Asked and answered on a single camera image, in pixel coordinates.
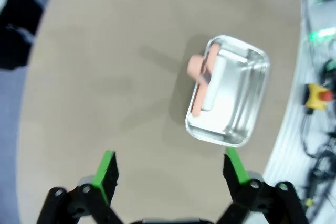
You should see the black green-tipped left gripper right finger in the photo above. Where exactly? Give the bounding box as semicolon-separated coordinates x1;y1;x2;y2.
215;147;310;224

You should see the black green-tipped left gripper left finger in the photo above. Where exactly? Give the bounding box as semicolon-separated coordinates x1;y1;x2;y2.
36;150;125;224

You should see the pink lint roller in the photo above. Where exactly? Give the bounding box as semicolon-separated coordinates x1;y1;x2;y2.
186;45;226;118

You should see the rectangular steel container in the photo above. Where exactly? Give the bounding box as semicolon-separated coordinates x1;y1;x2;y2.
185;34;270;148

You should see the yellow emergency stop button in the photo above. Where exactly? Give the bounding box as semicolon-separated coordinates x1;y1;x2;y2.
306;83;333;111

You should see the black floor cable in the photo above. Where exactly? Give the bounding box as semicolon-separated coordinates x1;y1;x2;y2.
301;113;336;209

